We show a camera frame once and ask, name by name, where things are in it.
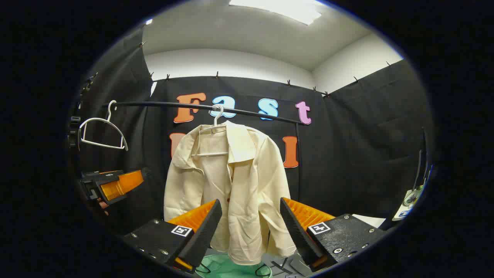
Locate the black clothes rack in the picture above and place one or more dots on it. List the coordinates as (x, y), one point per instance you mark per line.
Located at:
(162, 103)

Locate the row of black clips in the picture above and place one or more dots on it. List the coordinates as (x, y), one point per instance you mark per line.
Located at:
(217, 74)

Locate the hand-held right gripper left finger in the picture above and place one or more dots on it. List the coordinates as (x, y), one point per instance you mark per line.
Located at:
(202, 235)

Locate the green laundry hamper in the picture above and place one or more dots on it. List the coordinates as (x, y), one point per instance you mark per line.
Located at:
(227, 268)

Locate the black stand with clamps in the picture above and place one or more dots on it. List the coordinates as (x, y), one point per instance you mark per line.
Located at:
(73, 133)

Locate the cream shirt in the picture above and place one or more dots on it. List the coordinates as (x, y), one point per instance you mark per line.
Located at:
(247, 181)

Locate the white device with blue label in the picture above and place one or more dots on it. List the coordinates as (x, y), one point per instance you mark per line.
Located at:
(409, 200)

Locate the white clothes hanger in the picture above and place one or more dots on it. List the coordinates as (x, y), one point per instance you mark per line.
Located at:
(210, 154)
(96, 119)

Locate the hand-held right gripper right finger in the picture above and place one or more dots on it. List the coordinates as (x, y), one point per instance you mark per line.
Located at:
(299, 235)

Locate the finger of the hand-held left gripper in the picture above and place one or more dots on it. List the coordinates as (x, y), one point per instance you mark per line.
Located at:
(119, 186)
(104, 174)

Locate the ceiling light panel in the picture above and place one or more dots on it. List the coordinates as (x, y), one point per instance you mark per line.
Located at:
(278, 9)

